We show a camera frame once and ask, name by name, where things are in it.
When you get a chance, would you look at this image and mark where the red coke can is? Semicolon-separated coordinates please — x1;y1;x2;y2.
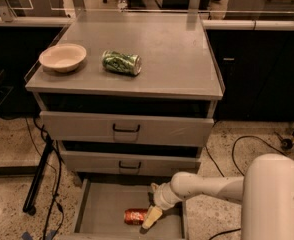
124;208;148;225

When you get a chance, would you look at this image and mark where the white bowl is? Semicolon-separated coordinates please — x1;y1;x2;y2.
39;43;87;73

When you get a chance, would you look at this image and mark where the grey middle drawer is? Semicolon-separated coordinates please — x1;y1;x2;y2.
61;151;200;176

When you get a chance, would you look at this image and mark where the grey drawer cabinet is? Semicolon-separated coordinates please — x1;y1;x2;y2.
24;11;225;240

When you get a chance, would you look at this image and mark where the clear water bottle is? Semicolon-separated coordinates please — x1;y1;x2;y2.
117;0;128;11

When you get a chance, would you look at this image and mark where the black floor cable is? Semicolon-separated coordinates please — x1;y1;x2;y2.
205;135;288;240

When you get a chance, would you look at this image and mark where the black cable bundle left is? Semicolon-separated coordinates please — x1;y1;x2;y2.
24;117;65;240

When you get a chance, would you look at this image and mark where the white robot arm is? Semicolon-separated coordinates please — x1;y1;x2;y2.
142;154;294;240

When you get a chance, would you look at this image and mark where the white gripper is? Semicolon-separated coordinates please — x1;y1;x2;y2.
142;183;182;230

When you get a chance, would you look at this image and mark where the grey top drawer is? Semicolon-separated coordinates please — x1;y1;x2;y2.
40;111;213;147

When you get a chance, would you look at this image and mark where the black stand leg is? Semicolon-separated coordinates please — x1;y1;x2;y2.
23;136;53;216

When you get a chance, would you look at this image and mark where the grey open bottom drawer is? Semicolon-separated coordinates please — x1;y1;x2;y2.
58;176;188;240

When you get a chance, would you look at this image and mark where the black caster wheel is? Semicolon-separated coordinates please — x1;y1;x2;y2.
281;138;293;150

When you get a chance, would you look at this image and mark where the green soda can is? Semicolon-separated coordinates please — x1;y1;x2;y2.
102;50;142;76

